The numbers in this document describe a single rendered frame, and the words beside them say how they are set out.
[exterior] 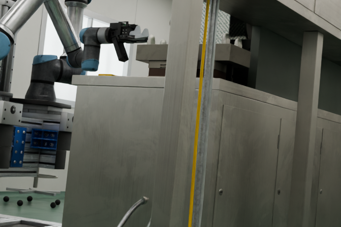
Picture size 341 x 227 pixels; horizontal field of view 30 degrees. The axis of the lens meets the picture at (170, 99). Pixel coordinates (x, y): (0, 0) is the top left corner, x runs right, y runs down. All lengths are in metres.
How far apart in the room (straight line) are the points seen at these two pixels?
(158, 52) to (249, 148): 0.48
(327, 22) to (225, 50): 0.44
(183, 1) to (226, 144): 0.70
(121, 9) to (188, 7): 6.47
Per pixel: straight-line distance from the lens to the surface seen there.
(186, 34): 1.62
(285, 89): 2.63
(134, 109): 2.31
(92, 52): 2.78
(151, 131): 2.25
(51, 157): 3.02
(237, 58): 2.25
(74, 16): 3.24
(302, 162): 2.41
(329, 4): 2.46
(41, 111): 3.07
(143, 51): 2.40
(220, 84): 2.14
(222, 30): 2.46
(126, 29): 2.69
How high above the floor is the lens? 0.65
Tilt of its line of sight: 5 degrees up
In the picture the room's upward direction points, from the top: 6 degrees clockwise
